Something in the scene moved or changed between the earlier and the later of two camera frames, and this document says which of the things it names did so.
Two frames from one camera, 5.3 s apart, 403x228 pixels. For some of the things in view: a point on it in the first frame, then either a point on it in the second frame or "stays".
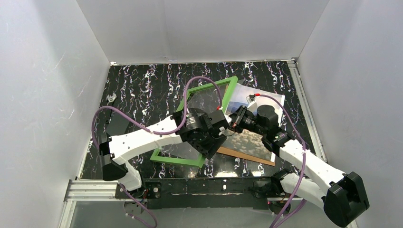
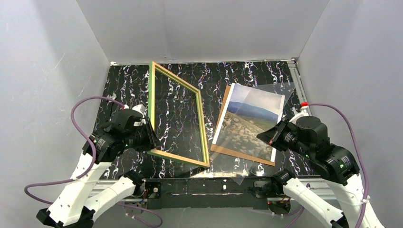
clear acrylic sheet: x=223 y=97 to x=263 y=105
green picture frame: x=232 y=82 to x=153 y=66
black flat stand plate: x=114 y=123 stays
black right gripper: x=238 y=116 to x=278 y=135
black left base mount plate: x=150 y=189 stays
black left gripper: x=217 y=125 to x=146 y=135
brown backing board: x=225 y=151 stays
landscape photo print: x=247 y=142 stays
